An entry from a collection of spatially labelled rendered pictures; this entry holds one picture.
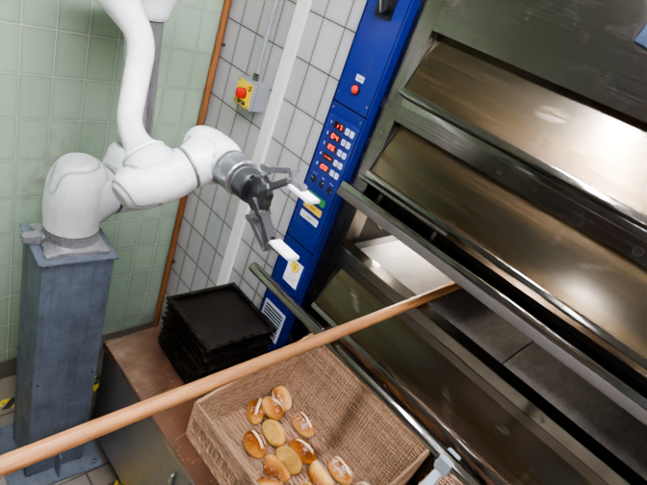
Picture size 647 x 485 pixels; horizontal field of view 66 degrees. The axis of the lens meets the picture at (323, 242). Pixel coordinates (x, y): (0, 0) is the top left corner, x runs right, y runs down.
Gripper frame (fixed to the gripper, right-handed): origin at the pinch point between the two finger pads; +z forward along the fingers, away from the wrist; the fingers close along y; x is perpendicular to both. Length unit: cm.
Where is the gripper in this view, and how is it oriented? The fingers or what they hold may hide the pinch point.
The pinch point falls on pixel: (300, 228)
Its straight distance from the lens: 101.4
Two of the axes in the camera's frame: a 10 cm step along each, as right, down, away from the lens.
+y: -3.2, 8.2, 4.7
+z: 6.4, 5.5, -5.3
